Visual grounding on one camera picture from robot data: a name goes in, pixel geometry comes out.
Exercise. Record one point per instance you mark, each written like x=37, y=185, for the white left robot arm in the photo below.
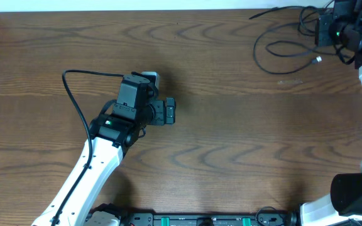
x=111, y=134

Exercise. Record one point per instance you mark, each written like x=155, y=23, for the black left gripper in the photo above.
x=170, y=111

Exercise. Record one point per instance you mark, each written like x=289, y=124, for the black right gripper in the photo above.
x=322, y=32

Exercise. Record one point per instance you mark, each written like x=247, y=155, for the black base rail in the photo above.
x=108, y=214

